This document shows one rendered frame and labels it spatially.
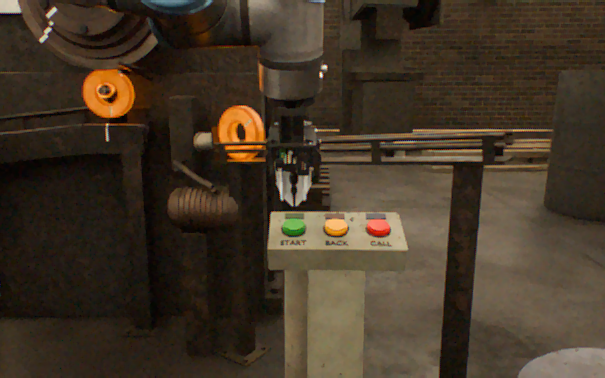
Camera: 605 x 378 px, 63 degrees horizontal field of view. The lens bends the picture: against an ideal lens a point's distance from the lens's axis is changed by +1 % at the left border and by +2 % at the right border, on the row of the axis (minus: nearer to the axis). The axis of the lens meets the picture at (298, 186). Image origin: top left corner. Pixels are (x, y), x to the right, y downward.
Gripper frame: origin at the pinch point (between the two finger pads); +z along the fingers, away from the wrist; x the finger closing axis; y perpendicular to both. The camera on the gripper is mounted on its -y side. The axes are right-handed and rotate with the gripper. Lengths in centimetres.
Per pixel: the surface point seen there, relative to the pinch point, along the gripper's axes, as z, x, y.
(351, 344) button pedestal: 25.1, 10.1, 10.6
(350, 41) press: 112, 51, -465
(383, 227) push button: 5.9, 15.6, 1.1
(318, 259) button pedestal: 9.2, 4.1, 5.7
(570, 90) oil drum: 69, 161, -214
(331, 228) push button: 5.8, 6.5, 1.4
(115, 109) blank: 16, -58, -73
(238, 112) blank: 10, -17, -57
